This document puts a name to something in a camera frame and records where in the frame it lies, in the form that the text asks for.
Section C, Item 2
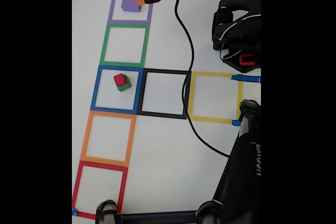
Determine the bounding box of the large purple cube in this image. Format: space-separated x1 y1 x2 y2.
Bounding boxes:
121 0 144 13

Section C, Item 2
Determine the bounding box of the small red cube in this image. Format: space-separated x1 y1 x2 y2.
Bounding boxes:
113 73 126 87

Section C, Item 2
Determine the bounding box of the green cube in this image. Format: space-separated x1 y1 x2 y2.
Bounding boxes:
115 74 131 92

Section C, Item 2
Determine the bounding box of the red base clamp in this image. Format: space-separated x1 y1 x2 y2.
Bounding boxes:
238 54 256 67

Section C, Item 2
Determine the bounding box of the purple square frame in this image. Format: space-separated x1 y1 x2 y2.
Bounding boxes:
107 0 155 25

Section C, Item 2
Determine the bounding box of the black camera cable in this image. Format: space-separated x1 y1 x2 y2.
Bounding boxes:
174 0 232 158

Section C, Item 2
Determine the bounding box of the green square frame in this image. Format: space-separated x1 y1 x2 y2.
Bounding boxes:
99 23 150 68

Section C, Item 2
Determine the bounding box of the black square frame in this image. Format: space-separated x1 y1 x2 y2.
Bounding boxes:
136 68 192 120

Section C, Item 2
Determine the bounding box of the blue square frame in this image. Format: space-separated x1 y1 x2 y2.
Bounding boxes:
90 65 144 114

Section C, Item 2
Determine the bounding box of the yellow square frame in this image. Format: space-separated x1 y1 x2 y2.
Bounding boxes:
186 71 244 124

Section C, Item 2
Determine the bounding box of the orange square frame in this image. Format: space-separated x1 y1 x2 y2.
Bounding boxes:
80 110 137 167

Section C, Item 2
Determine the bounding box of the black camera tripod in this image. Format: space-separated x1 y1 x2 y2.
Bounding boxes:
94 100 261 224

